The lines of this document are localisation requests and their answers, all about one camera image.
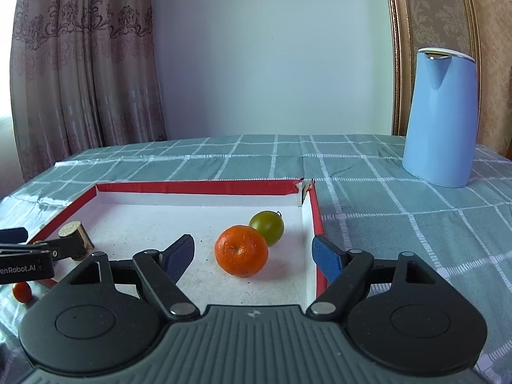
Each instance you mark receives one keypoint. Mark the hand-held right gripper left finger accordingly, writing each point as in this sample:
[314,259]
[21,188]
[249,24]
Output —
[180,256]

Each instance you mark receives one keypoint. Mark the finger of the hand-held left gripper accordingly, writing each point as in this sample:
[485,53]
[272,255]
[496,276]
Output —
[12,234]
[66,247]

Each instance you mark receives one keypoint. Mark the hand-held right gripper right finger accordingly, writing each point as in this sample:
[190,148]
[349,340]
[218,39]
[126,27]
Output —
[326,258]

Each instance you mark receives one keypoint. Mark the white box with red rim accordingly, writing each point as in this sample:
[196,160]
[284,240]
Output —
[160,224]

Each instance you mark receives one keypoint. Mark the orange mandarin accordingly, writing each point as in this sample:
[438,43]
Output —
[241,251]

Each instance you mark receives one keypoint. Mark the small red tomato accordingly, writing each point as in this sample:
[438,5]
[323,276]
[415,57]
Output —
[21,292]

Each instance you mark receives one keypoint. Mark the green tomato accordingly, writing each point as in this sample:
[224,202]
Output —
[268,226]

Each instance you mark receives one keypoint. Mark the green checked tablecloth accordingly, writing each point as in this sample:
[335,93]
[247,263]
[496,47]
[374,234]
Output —
[380,208]

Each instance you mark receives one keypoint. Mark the light blue kettle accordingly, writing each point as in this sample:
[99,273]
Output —
[440,128]

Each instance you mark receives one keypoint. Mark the pink patterned curtain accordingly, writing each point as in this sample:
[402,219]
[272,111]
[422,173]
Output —
[88,68]

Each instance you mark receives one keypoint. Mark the gold framed wall panel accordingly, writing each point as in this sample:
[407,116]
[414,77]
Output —
[400,48]

